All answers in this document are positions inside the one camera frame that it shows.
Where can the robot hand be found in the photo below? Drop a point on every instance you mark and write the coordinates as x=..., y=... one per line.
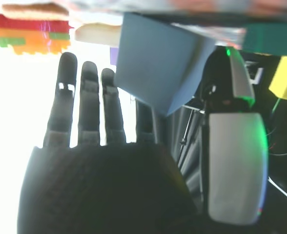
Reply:
x=97, y=190

